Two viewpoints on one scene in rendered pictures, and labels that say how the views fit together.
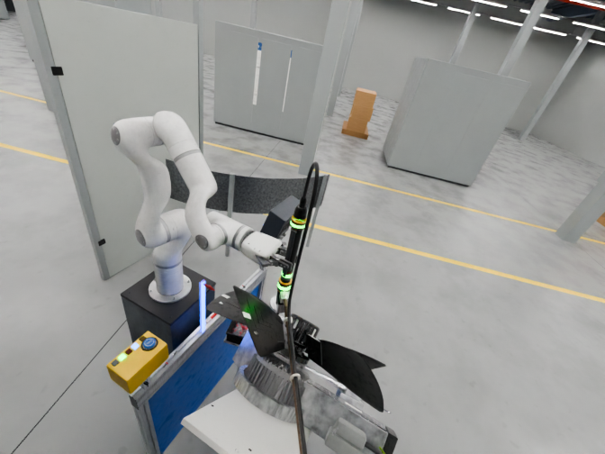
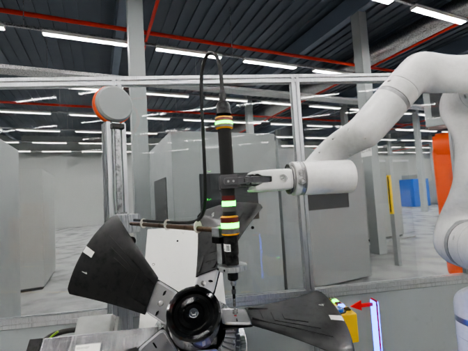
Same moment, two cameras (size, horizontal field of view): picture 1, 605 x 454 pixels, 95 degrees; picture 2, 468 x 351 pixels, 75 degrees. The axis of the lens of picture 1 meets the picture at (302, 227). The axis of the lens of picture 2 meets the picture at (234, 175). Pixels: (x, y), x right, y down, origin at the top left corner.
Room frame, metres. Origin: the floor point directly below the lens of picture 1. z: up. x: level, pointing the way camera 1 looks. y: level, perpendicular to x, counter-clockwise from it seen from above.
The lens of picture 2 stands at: (1.33, -0.30, 1.47)
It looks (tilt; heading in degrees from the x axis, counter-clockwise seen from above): 4 degrees up; 154
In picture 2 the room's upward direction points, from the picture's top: 3 degrees counter-clockwise
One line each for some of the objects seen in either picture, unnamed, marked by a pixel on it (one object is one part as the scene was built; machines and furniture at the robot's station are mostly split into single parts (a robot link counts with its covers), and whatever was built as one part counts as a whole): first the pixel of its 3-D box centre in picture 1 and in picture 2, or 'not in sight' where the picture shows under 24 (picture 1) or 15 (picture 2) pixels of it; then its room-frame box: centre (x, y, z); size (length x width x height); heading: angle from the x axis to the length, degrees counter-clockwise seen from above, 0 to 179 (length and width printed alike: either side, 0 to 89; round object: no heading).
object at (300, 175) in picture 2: (244, 238); (295, 178); (0.71, 0.18, 1.50); 0.09 x 0.03 x 0.08; 161
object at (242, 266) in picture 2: (282, 297); (228, 248); (0.65, 0.01, 1.34); 0.09 x 0.07 x 0.10; 16
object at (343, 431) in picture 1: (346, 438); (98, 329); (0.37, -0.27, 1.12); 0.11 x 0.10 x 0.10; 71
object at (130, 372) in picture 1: (139, 361); (332, 321); (0.50, 0.45, 1.02); 0.16 x 0.10 x 0.11; 161
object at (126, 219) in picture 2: not in sight; (125, 223); (0.05, -0.16, 1.39); 0.10 x 0.07 x 0.08; 16
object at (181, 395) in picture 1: (213, 360); not in sight; (0.87, 0.32, 0.45); 0.82 x 0.01 x 0.66; 161
